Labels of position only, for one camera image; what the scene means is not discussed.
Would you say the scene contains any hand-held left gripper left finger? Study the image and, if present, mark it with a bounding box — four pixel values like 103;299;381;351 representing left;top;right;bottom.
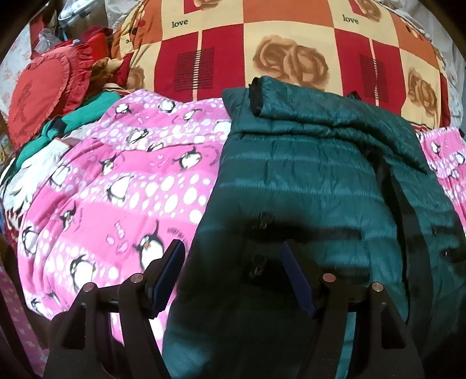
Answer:
43;240;186;379

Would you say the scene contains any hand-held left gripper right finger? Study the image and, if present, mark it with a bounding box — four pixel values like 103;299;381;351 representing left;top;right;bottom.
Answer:
281;241;426;379

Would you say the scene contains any dark green puffer jacket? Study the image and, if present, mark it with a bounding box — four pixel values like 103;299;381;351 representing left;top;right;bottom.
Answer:
162;76;466;379

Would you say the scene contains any pink penguin print blanket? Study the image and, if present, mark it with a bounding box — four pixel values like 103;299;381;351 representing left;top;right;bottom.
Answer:
15;90;466;343

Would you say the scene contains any teal green cloth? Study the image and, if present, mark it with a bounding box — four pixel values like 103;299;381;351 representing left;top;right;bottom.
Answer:
15;91;121;169

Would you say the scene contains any brown floral cloth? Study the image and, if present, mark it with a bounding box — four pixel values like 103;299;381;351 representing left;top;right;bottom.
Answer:
90;56;125;87

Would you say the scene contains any red ruffled heart cushion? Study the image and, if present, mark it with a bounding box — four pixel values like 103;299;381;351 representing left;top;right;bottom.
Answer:
7;41;110;151

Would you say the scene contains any red orange rose print quilt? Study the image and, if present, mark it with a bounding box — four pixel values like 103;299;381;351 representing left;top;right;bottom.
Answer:
111;0;453;131

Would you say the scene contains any dark red cloth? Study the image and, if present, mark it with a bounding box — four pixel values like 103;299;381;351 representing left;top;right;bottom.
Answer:
81;25;114;59

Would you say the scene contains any clear plastic bag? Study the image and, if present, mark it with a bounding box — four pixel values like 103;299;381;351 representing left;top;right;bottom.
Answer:
36;28;63;52

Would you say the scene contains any metal pot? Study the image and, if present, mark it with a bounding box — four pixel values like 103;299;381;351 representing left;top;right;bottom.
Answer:
57;0;107;34

